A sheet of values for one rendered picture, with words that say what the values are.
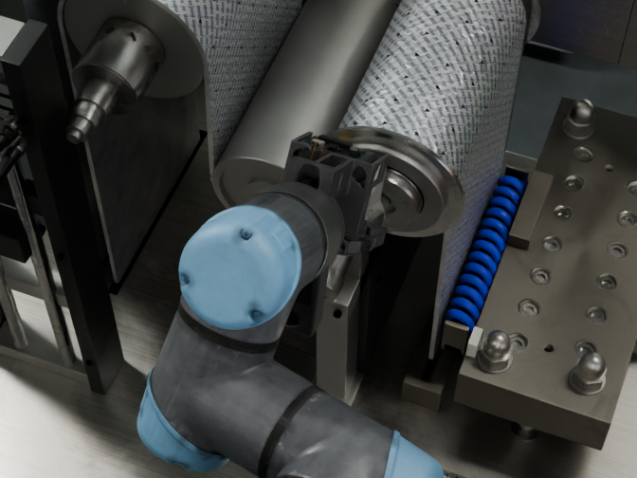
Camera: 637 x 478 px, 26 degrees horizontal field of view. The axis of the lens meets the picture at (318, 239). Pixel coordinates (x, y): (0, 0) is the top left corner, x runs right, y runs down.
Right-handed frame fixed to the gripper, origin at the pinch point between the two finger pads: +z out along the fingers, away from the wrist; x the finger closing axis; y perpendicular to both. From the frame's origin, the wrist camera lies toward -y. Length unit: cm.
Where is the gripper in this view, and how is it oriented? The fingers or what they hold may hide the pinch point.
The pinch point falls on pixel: (354, 204)
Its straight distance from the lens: 123.8
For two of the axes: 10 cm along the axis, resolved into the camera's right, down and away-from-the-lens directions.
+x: -9.3, -2.9, 2.1
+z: 2.7, -2.1, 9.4
